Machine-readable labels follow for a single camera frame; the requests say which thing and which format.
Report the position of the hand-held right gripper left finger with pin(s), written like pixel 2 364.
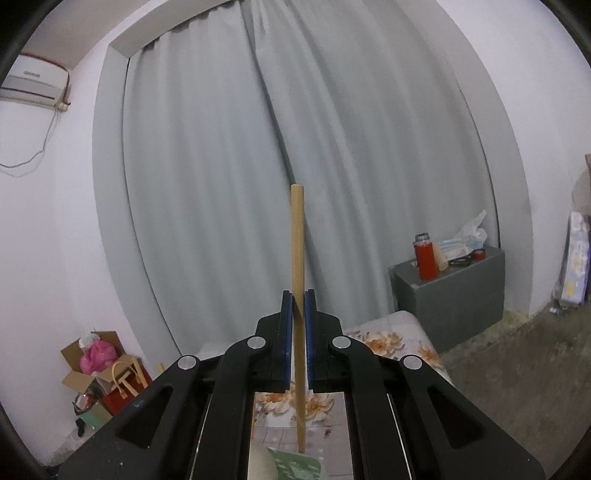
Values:
pixel 288 337

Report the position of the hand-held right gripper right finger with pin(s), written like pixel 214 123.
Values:
pixel 310 337

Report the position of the wooden chopstick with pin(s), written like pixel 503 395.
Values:
pixel 298 230

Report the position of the floral bed sheet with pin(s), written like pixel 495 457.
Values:
pixel 392 341

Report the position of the red thermos bottle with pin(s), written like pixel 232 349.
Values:
pixel 425 261

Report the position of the grey nightstand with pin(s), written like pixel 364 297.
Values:
pixel 452 300

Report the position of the beige slim item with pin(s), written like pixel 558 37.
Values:
pixel 441 261

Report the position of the tissue pack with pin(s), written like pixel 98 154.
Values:
pixel 455 248

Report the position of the grey curtain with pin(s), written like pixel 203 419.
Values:
pixel 207 184

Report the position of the red gift bag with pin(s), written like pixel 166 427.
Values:
pixel 122 397

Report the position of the red tape roll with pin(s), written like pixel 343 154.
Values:
pixel 478 254

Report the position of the pink plastic bag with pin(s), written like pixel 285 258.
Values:
pixel 99 357

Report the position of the white plastic bag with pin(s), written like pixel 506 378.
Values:
pixel 473 230

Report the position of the green box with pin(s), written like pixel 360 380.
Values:
pixel 94 415

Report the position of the red rimmed round item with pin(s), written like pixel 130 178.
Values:
pixel 82 402

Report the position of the cardboard box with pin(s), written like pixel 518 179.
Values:
pixel 74 376

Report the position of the white printed pack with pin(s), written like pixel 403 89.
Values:
pixel 575 258

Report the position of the curtain box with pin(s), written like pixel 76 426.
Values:
pixel 175 27

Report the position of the white air conditioner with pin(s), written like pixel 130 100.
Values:
pixel 32 81

